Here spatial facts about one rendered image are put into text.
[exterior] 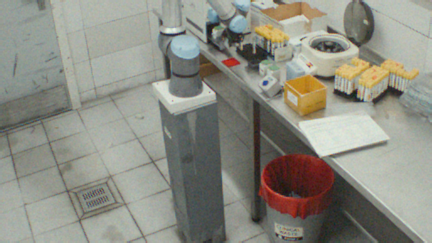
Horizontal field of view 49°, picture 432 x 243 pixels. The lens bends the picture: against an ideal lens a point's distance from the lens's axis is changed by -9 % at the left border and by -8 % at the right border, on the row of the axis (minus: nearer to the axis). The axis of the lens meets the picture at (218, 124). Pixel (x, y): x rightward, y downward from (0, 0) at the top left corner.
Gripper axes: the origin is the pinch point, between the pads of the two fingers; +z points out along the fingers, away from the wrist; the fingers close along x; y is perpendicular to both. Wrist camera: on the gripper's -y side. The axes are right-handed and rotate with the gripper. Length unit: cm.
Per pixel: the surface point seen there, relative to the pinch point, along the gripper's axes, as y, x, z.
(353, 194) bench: 92, 35, 23
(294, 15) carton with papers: -8.6, 48.2, 2.4
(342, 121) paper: 72, 9, -38
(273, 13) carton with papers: -10.8, 34.3, -0.7
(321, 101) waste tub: 60, 8, -34
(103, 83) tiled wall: -86, -37, 142
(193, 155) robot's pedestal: 48, -39, 5
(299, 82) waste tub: 47, 5, -30
